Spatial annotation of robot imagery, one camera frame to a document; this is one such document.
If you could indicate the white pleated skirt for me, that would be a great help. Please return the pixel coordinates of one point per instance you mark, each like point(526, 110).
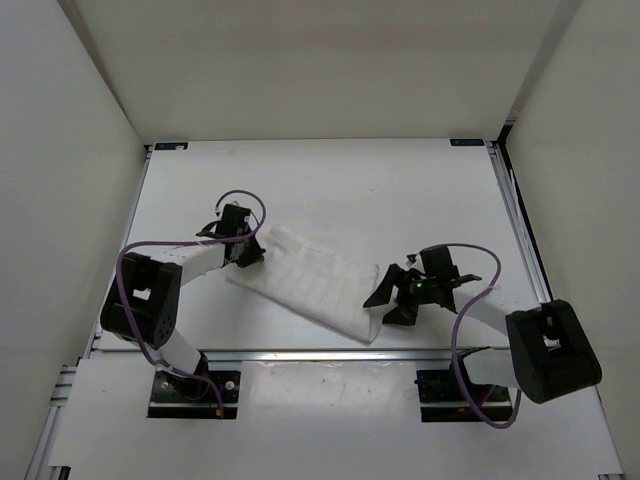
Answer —
point(313, 282)

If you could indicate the blue corner label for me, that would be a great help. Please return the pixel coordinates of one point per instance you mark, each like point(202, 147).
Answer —
point(171, 146)
point(466, 142)

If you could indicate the aluminium front table rail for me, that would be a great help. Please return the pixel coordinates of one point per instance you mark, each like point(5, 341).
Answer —
point(339, 355)

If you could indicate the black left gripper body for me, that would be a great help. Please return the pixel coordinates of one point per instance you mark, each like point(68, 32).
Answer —
point(247, 229)

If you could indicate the blue left corner label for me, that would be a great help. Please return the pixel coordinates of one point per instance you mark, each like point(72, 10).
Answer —
point(171, 146)

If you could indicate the blue right corner label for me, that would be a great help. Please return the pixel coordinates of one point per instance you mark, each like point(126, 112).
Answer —
point(466, 142)

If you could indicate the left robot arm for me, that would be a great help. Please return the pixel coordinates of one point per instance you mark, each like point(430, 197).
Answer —
point(142, 304)

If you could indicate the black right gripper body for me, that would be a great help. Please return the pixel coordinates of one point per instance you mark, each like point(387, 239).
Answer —
point(414, 291)

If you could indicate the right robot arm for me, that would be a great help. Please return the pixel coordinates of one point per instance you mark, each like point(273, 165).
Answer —
point(548, 354)

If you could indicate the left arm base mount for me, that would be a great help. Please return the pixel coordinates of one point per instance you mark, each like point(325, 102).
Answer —
point(173, 397)

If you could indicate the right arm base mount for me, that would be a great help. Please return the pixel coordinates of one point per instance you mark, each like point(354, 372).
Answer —
point(441, 400)

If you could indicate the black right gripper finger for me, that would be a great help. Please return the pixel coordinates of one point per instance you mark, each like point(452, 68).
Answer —
point(401, 315)
point(382, 293)

